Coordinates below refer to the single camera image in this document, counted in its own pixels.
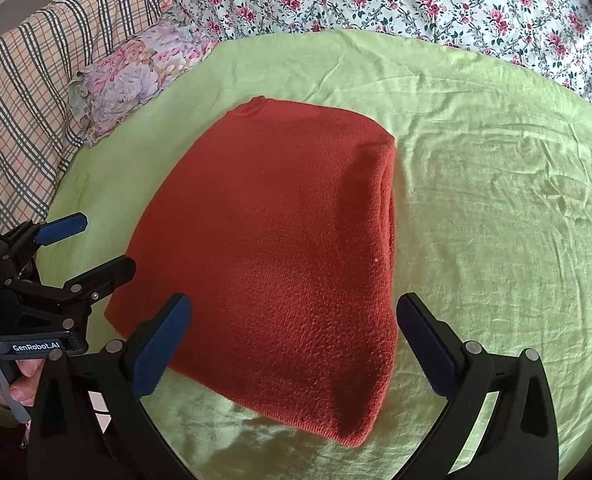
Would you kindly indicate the floral ruffled pillow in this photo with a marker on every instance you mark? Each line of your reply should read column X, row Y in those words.
column 126, row 75

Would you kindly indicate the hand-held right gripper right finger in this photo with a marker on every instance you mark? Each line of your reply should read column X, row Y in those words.
column 426, row 345

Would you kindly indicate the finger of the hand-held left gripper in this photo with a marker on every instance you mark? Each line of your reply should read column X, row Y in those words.
column 111, row 270
column 61, row 227

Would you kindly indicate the orange knit sweater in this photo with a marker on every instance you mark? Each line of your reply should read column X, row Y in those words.
column 276, row 235

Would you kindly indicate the light green bed sheet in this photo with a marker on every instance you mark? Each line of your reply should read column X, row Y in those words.
column 476, row 185

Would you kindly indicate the plaid checked cloth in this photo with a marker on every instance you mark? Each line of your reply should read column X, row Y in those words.
column 26, row 85

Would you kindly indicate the person's left hand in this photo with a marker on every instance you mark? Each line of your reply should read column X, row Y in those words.
column 28, row 375

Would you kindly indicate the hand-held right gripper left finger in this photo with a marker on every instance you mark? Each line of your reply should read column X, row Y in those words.
column 158, row 350

